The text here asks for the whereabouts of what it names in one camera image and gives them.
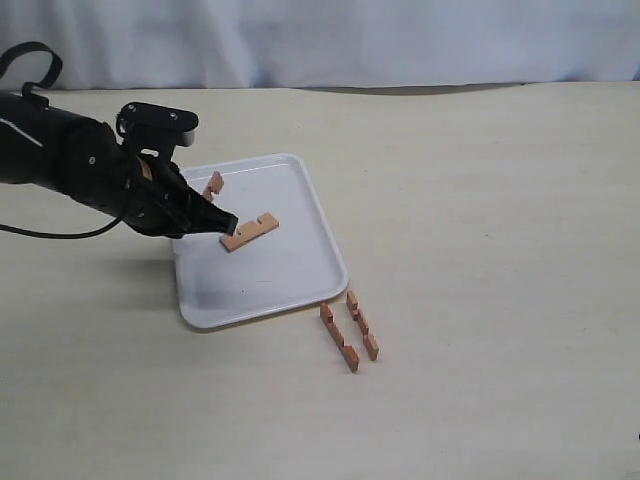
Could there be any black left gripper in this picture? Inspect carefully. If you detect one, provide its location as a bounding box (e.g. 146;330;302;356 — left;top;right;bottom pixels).
99;144;235;238

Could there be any wooden notched piece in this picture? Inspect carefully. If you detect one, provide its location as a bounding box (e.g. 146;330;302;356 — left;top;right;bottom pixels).
319;303;360;373
346;290;380;361
220;212;280;253
202;171;224;202

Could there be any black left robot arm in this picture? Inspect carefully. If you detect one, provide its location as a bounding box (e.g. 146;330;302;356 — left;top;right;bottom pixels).
1;93;238;239

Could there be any white plastic tray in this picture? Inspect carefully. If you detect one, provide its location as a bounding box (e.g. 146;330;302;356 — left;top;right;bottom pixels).
173;153;349;329

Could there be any white backdrop curtain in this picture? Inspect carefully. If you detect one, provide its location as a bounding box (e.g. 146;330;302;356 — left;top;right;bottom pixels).
1;1;639;90

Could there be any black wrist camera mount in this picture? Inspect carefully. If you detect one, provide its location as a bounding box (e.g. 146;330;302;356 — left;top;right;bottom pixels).
116;102;199;156

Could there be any black cable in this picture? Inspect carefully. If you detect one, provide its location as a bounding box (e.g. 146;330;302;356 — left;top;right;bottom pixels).
0;41;131;240

